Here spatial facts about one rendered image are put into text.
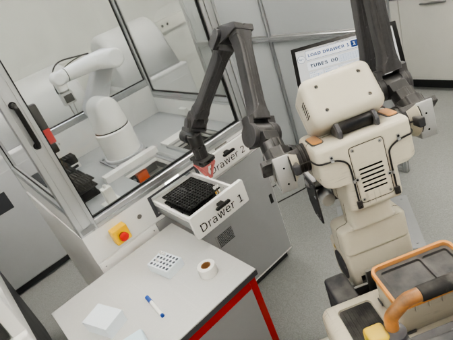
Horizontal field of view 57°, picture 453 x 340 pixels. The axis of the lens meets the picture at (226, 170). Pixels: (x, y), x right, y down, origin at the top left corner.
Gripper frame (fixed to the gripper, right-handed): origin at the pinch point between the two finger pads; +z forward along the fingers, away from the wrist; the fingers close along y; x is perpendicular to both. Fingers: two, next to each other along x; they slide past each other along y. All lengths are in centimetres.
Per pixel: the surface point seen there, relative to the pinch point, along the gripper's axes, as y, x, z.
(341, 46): 3, 94, -21
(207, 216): 11.8, -13.4, 8.8
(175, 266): 11.4, -33.7, 19.0
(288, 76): -100, 152, 23
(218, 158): -21.0, 19.1, 7.3
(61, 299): -142, -72, 99
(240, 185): 11.3, 6.2, 6.3
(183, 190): -14.0, -7.3, 7.4
